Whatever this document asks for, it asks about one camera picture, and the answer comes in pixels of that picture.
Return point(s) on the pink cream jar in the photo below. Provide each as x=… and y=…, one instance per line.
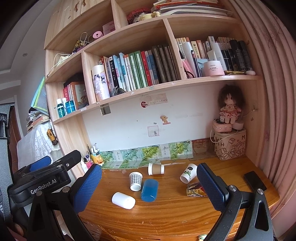
x=214, y=68

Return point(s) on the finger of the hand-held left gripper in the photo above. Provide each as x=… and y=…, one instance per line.
x=39, y=163
x=69, y=158

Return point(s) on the wooden bookshelf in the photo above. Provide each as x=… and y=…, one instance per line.
x=129, y=39

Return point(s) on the red wall sticker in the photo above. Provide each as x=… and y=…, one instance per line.
x=144, y=104

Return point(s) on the red orange snack packet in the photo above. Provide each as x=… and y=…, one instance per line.
x=195, y=191

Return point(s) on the plain white cup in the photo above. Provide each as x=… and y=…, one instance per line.
x=123, y=200

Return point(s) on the brown paper cup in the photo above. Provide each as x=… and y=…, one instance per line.
x=157, y=169

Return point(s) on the white squeeze tube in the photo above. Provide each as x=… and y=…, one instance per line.
x=215, y=52

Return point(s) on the brown cardboard packet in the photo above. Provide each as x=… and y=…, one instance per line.
x=202, y=147

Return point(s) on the stack of flat books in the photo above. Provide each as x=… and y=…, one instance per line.
x=35, y=119

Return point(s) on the grey checked paper cup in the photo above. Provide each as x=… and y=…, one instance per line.
x=136, y=179

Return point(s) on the white round speaker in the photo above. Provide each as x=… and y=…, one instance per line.
x=238, y=125

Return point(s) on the brown haired rag doll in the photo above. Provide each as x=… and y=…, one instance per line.
x=230, y=102

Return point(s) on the metal shelf bracket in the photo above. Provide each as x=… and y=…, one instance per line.
x=105, y=109

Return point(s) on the teal bottle white cap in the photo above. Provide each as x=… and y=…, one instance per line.
x=60, y=109

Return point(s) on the orange dog wall sticker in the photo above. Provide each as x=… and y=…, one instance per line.
x=164, y=119

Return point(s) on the white printed tube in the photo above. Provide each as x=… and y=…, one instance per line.
x=100, y=82

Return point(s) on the white lace cloth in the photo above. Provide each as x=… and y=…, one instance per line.
x=37, y=143

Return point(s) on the row of upright books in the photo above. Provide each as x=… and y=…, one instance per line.
x=198, y=47
x=138, y=67

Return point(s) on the teal jar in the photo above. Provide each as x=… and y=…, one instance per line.
x=70, y=107

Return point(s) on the pink curtain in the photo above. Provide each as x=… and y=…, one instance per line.
x=277, y=92

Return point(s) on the green grape print packet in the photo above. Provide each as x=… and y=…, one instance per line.
x=111, y=160
x=179, y=148
x=150, y=151
x=130, y=154

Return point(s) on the pile of books and papers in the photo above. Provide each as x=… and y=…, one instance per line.
x=192, y=8

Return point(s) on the green framed board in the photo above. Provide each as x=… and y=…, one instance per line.
x=39, y=96

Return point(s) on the blue plastic cup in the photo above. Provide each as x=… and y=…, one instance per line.
x=149, y=190

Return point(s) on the dark gift bag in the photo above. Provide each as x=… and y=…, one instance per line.
x=79, y=45

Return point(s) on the yellow bone toy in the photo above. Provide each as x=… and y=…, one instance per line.
x=150, y=15

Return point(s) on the pink flat box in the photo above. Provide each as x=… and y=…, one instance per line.
x=108, y=27

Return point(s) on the pink pebble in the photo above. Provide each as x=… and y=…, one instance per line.
x=250, y=72

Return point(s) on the person's left hand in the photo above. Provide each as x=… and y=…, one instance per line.
x=18, y=229

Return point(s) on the beige patterned storage bag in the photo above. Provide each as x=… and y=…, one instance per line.
x=230, y=146

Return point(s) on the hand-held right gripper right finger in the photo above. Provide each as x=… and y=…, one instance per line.
x=211, y=187

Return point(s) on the red knit plush toy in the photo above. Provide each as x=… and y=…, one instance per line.
x=136, y=15

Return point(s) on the yellow pen holder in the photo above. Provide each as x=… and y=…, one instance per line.
x=97, y=158

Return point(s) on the white cup green plant print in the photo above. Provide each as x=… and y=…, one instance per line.
x=189, y=172

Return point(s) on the pink face masks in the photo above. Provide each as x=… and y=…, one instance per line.
x=188, y=67

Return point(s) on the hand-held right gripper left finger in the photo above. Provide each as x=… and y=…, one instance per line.
x=87, y=187

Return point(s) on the black phone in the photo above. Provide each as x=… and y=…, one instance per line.
x=254, y=180

